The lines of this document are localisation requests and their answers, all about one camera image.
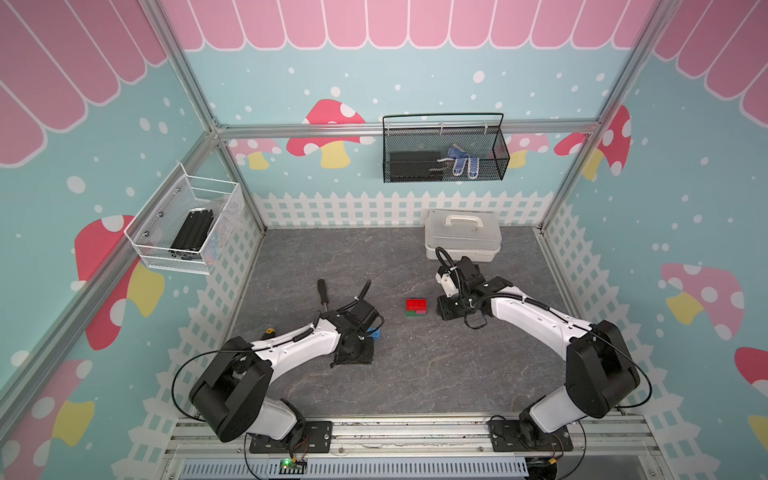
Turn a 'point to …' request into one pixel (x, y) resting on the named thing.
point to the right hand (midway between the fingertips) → (439, 309)
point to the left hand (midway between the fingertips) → (363, 363)
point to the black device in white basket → (193, 231)
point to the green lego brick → (412, 313)
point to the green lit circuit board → (287, 466)
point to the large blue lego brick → (376, 333)
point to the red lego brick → (417, 305)
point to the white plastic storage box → (469, 233)
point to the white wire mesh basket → (183, 225)
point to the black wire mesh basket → (444, 147)
